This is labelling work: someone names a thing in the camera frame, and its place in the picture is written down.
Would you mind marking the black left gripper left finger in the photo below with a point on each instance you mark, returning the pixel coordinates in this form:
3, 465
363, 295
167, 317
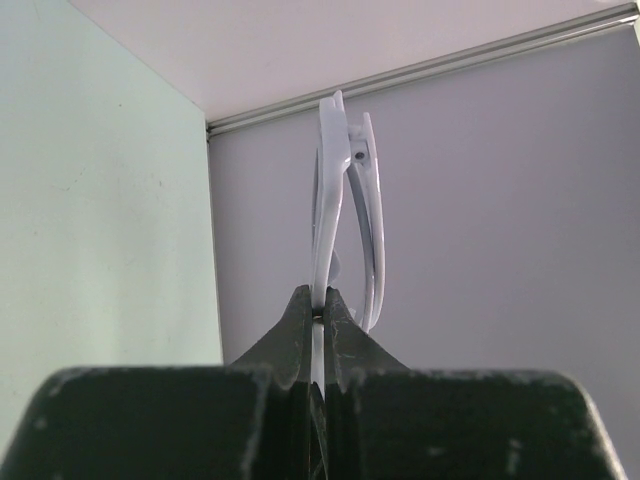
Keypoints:
246, 420

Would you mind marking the white sunglasses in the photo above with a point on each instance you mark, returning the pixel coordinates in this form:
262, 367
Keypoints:
347, 154

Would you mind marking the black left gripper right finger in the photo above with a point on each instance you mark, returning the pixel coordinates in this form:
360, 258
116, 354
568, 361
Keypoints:
387, 421

